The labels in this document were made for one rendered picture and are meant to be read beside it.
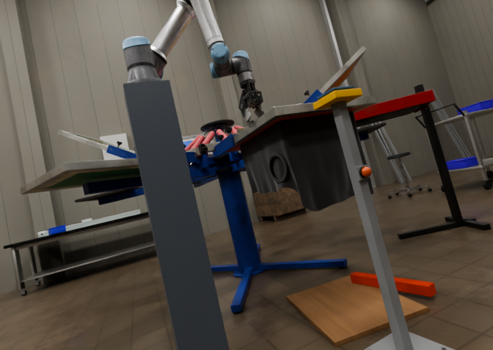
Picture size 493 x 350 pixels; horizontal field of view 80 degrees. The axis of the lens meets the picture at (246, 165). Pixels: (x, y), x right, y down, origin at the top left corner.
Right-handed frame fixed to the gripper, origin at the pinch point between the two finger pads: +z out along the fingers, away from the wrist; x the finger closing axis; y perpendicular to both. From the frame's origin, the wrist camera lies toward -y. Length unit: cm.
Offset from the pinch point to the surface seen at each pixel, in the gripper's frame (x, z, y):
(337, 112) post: 13.3, 9.4, 40.3
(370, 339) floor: 14, 98, 25
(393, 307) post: 14, 81, 42
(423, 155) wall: 728, 49, -430
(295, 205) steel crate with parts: 225, 77, -344
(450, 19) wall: 927, -327, -366
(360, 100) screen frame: 46, 1, 23
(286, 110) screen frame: 3.8, 1.3, 22.8
